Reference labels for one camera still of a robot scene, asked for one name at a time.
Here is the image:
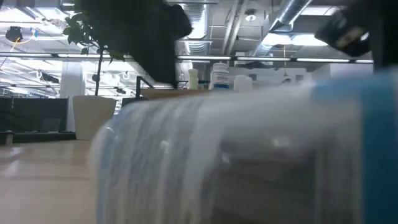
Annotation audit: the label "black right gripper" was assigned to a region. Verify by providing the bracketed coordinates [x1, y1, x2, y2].
[373, 0, 398, 70]

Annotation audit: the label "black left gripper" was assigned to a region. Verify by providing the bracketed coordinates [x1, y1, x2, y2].
[136, 37, 187, 90]

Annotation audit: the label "wooden table background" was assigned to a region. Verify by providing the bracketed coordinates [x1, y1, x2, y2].
[136, 76, 259, 101]

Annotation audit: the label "leafy tree in white pot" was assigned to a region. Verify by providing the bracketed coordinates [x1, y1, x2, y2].
[63, 0, 134, 141]

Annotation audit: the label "rectangular ceiling light panel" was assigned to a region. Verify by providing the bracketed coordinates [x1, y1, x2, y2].
[262, 32, 329, 47]

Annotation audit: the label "long linear ceiling light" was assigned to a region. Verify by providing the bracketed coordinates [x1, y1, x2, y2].
[0, 52, 374, 65]

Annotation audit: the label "dark office partition screens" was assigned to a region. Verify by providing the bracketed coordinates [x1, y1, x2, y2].
[0, 96, 69, 134]

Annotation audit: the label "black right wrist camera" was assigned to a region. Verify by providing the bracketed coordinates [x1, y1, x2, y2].
[313, 7, 374, 58]

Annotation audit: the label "round silver air duct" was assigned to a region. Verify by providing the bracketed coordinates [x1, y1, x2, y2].
[175, 2, 216, 82]
[248, 0, 313, 58]

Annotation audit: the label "yellow hanging pull cord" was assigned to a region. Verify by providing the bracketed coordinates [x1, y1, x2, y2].
[282, 45, 289, 78]

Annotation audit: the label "black rear table rail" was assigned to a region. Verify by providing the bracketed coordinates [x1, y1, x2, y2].
[0, 130, 94, 146]

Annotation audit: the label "black ceiling cable reel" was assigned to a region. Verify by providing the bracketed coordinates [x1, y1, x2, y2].
[5, 26, 35, 44]

